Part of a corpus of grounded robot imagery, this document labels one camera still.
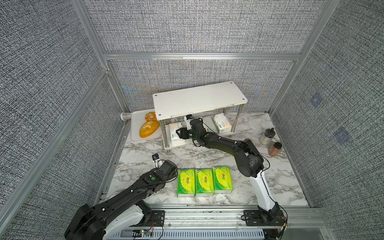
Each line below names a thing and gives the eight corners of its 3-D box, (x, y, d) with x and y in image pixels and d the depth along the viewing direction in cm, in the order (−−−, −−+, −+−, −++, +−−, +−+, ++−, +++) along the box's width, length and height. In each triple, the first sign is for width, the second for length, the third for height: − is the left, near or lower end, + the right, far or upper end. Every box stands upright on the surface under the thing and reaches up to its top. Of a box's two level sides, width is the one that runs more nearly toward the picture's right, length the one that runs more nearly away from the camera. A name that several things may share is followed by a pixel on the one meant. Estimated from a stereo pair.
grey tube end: (120, 121, 116) (118, 118, 114) (122, 114, 121) (121, 112, 119) (130, 121, 116) (128, 118, 114) (132, 114, 121) (131, 112, 119)
